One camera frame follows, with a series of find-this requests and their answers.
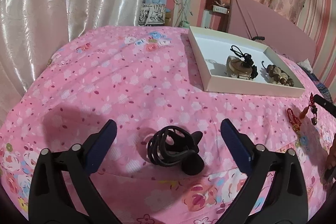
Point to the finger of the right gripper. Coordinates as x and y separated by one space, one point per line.
329 107

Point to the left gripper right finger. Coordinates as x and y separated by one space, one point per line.
239 145

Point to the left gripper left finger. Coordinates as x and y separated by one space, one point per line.
97 145

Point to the red knot tassel charm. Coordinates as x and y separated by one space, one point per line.
296 121

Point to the person's right hand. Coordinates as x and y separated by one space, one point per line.
331 159

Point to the pink floral bed sheet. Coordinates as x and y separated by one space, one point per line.
146 79

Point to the white shallow box tray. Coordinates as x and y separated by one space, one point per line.
230 64

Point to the pink bed headboard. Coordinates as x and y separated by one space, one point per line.
249 19

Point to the green thermos bottle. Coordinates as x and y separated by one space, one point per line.
185 24

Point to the white power strip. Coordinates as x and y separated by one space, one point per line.
220 9

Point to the black white patterned tote bag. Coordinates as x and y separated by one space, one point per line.
152 14

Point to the blue and cream curtain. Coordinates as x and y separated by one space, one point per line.
33 30

